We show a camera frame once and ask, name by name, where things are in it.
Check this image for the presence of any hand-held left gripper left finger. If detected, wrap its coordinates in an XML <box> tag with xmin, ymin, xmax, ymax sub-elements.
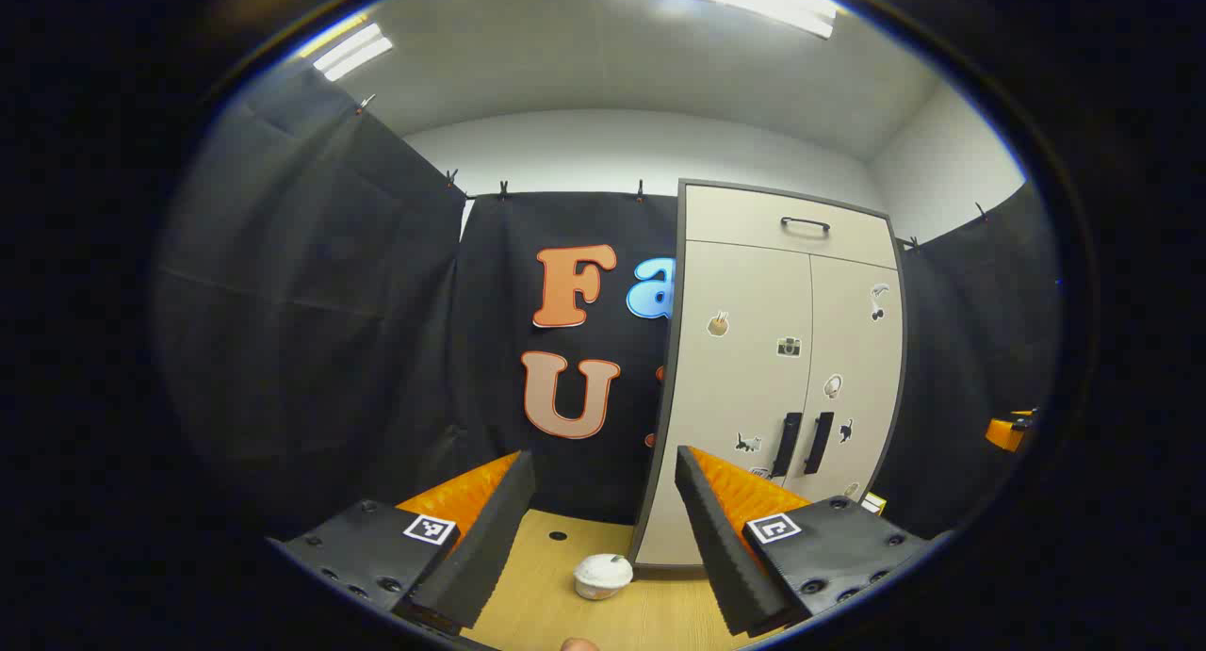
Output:
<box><xmin>267</xmin><ymin>450</ymin><xmax>536</xmax><ymax>636</ymax></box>

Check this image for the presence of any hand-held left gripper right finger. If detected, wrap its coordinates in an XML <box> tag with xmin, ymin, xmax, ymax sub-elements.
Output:
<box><xmin>675</xmin><ymin>446</ymin><xmax>953</xmax><ymax>638</ymax></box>

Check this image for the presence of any white double-door shoe cabinet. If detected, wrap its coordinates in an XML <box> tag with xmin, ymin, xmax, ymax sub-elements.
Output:
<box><xmin>628</xmin><ymin>179</ymin><xmax>907</xmax><ymax>572</ymax></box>

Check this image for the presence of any black door handle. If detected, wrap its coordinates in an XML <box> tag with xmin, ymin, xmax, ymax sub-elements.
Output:
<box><xmin>771</xmin><ymin>412</ymin><xmax>803</xmax><ymax>479</ymax></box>
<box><xmin>804</xmin><ymin>412</ymin><xmax>835</xmax><ymax>475</ymax></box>

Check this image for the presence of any white door with camera sticker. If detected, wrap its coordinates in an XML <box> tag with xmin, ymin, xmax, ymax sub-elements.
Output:
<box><xmin>638</xmin><ymin>240</ymin><xmax>813</xmax><ymax>567</ymax></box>

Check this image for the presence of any white cabinet drawer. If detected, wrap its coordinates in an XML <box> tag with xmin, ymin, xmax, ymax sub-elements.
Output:
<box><xmin>684</xmin><ymin>186</ymin><xmax>896</xmax><ymax>269</ymax></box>

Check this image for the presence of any white lidded paper cup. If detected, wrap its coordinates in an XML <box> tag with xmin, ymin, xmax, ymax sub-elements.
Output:
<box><xmin>573</xmin><ymin>553</ymin><xmax>634</xmax><ymax>601</ymax></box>

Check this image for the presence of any black backdrop cloth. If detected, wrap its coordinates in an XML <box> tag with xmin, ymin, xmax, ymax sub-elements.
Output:
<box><xmin>155</xmin><ymin>62</ymin><xmax>1064</xmax><ymax>539</ymax></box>

